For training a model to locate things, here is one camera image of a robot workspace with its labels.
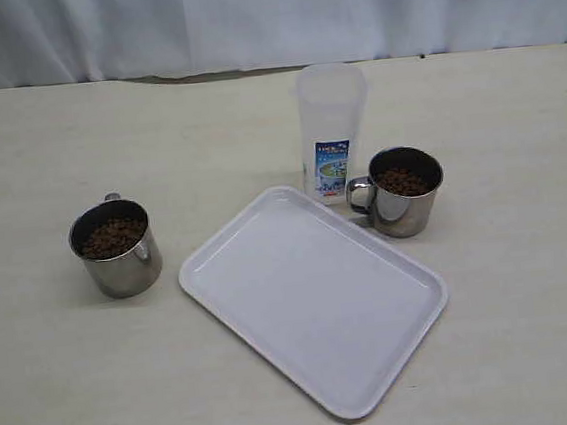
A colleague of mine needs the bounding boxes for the right steel mug with pellets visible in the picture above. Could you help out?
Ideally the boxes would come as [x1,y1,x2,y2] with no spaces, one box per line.
[345,146,445,238]

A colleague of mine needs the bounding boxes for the white rectangular plastic tray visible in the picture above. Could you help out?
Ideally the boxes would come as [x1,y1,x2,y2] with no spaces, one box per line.
[178,186,448,421]

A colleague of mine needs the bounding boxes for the white curtain backdrop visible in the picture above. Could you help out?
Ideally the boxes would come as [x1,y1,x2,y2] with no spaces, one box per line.
[0,0,567,88]

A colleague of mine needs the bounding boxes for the clear plastic container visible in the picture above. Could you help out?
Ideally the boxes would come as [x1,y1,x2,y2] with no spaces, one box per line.
[295,63,367,205]

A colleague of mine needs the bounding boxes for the brown pellets in left mug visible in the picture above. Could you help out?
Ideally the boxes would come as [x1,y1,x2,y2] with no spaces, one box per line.
[81,217,147,260]

